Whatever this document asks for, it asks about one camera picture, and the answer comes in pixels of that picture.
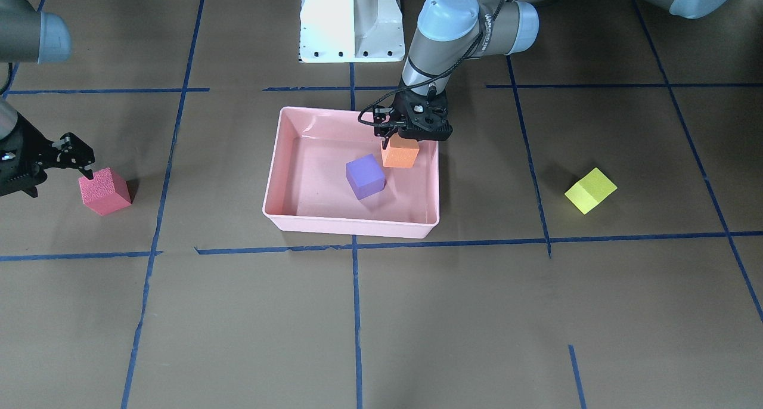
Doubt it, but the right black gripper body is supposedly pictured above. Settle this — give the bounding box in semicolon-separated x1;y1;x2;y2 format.
1;116;95;198

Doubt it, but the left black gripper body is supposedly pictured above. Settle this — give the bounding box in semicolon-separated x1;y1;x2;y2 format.
374;89;453;142

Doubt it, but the orange foam block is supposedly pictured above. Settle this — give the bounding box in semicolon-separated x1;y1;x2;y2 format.
381;134;420;168

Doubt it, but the red foam block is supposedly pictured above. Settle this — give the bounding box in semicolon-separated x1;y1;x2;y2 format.
78;168;132;216

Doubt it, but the purple foam block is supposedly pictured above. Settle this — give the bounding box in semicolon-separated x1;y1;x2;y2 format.
345;154;385;200

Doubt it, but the yellow foam block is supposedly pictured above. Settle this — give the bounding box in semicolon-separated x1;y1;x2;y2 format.
565;168;618;215

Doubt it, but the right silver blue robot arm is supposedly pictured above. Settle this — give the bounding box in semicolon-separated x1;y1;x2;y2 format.
1;0;95;198

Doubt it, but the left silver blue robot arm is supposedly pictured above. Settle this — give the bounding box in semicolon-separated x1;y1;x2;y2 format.
358;0;728;149

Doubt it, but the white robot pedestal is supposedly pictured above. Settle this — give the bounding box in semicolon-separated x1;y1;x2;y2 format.
298;0;406;64

